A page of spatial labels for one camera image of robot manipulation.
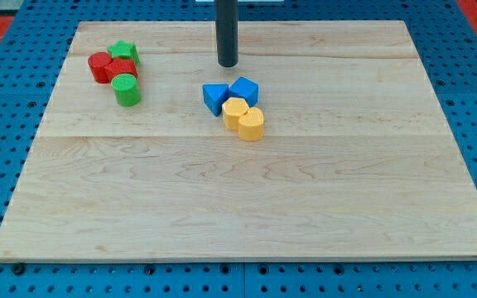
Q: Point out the yellow heart block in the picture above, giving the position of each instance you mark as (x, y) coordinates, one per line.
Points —
(251, 125)

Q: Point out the yellow hexagon block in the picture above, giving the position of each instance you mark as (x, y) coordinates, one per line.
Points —
(232, 110)

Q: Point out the blue triangle block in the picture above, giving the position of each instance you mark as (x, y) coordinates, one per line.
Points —
(214, 96)

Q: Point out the blue cube block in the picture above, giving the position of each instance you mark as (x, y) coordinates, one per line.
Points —
(246, 89)

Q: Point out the light wooden board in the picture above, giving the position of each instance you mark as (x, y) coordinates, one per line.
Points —
(357, 162)

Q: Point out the green cylinder block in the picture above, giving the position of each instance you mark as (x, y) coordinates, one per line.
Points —
(126, 90)

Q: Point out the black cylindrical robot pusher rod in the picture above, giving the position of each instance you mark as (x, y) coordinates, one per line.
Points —
(226, 30)

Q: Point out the red hexagon block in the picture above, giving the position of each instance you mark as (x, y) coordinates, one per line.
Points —
(120, 66)

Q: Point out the green star block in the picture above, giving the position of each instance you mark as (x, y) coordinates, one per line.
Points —
(124, 50)

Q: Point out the red cylinder block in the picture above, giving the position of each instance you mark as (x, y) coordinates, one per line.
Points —
(97, 63)

